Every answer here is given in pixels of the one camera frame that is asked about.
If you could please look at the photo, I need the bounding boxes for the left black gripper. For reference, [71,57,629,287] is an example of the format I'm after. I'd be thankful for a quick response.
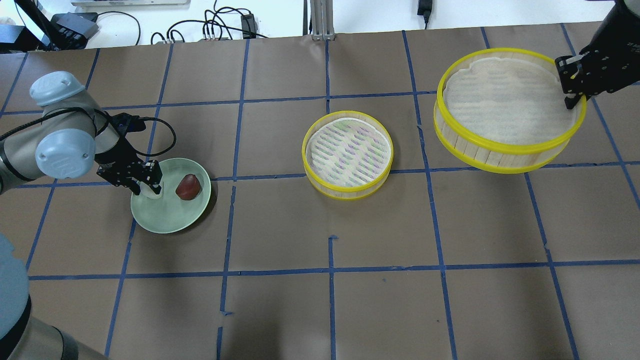
[96,145,163,196]

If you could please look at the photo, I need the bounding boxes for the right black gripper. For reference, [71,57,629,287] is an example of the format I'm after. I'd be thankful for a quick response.
[555,0,640,110]

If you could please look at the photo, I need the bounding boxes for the brown bun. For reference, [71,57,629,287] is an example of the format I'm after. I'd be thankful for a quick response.
[174,173,202,201]

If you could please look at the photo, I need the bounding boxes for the yellow steamer layer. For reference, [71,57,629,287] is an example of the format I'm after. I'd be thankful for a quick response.
[301,111,394,201]
[433,47,587,174]

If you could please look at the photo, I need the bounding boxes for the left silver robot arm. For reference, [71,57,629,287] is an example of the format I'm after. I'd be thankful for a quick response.
[0,71,163,198]

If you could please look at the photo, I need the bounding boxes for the light green plate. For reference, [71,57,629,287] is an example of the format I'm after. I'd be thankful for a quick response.
[130,158,212,234]

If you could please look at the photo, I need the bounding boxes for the black power adapter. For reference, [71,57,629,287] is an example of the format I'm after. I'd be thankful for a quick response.
[240,14,258,39]

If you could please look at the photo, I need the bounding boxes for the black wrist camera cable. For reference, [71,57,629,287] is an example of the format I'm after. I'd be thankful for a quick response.
[112,114,177,162]

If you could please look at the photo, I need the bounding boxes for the black camera stand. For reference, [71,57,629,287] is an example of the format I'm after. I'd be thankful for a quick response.
[0,0,99,54]

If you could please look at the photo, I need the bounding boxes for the aluminium frame post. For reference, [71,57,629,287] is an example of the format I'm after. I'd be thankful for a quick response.
[310,0,336,41]

